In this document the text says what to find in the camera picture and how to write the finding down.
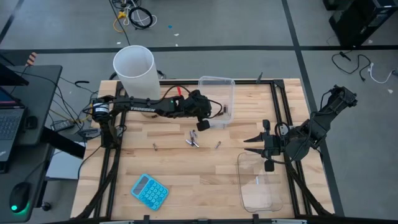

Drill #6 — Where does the black equipment case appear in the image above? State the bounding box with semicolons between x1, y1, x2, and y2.
322;0;398;48

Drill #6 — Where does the small black puck device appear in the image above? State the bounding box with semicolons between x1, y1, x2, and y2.
24;115;39;130

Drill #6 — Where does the black floor cable with plug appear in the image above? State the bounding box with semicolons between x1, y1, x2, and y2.
331;51;373;83

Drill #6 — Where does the white floor cable with plug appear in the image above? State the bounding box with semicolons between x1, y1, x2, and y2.
367;62;396;85

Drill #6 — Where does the black side desk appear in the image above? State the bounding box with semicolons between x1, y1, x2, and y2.
0;64;63;223

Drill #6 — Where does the white tangled floor cable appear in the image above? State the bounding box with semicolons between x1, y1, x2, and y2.
123;0;158;27

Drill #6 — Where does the black left wrist camera cable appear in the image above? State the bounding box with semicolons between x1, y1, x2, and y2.
154;84;224;119

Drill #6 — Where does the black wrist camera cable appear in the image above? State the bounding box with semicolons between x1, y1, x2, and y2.
154;84;224;119
264;122;313;166

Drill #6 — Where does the yellow floor cable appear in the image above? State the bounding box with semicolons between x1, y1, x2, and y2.
112;9;129;34

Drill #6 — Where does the black aluminium table frame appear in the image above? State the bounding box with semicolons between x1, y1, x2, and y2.
73;78;335;224

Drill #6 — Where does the black coiled floor cable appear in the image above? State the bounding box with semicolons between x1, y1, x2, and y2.
128;6;154;30

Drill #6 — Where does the long black floor cable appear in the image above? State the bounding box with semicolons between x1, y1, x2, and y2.
108;0;132;47

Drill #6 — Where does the orange black striped marker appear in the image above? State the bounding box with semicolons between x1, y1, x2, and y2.
25;52;38;67

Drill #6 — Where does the black diagonal desk beam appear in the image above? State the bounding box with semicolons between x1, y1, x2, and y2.
42;126;86;159

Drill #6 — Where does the black power adapter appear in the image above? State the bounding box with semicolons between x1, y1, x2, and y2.
50;119;75;132

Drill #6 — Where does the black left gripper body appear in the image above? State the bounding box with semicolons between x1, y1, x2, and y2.
182;90;213;132

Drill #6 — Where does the grey flat panel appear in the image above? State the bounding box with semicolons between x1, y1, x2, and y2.
45;148;85;180

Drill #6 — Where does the clear long plastic bin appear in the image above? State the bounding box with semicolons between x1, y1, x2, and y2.
236;151;284;213

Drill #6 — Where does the clear square plastic bin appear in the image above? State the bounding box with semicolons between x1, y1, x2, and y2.
195;75;236;130

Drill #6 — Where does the black laptop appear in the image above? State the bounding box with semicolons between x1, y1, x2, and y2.
0;86;26;162

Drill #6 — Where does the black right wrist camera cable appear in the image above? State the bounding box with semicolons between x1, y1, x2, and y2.
264;122;313;166

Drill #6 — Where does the black desk monitor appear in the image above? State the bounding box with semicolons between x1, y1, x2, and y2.
0;63;30;86

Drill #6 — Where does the white shade wooden base lamp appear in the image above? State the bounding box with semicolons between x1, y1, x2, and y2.
113;45;165;119

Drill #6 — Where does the teal calculator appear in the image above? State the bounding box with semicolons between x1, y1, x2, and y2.
130;173;170;212

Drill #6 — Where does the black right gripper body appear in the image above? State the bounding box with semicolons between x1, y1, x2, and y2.
262;119;285;173

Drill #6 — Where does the black computer mouse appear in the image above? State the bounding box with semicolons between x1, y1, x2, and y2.
9;182;32;216

